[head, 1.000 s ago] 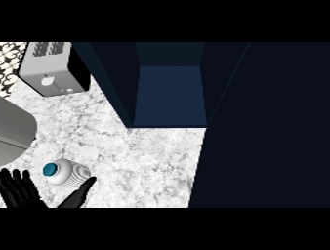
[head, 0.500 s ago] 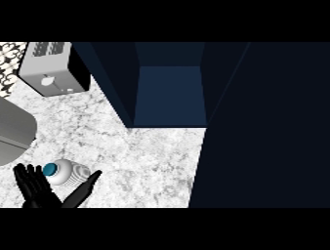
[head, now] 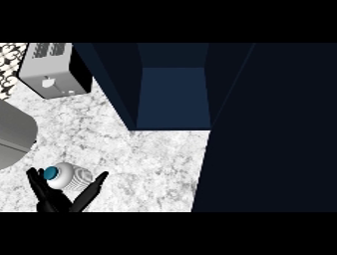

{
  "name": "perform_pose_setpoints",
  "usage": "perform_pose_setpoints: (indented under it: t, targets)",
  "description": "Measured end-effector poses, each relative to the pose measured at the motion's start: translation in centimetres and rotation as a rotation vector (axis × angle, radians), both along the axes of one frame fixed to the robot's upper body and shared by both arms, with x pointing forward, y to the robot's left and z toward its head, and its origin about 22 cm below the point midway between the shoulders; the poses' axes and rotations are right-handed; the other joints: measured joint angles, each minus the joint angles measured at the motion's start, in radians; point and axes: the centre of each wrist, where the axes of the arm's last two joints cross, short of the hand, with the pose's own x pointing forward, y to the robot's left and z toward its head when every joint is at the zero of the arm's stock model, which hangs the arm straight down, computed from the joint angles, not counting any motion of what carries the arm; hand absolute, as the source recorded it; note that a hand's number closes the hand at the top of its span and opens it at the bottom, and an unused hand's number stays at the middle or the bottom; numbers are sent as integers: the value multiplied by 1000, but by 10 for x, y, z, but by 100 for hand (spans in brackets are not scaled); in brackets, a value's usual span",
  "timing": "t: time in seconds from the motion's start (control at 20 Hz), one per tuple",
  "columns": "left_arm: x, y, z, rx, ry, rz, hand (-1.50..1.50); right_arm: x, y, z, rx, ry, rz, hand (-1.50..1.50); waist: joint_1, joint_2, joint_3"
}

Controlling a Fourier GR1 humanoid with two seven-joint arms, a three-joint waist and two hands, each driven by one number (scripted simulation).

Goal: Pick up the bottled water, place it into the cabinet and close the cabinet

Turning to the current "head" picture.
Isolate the dark blue open cabinet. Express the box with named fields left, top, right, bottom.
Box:
left=71, top=42, right=255, bottom=131

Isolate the silver toaster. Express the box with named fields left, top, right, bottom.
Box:
left=17, top=42, right=94, bottom=100

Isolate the grey rounded appliance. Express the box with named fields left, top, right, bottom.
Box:
left=0, top=87, right=39, bottom=172

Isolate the dark blue cabinet door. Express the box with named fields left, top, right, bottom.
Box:
left=188, top=42, right=337, bottom=213

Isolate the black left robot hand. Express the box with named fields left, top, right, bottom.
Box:
left=24, top=166, right=110, bottom=213

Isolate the white bottle with blue cap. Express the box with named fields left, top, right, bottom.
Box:
left=43, top=161, right=95, bottom=192

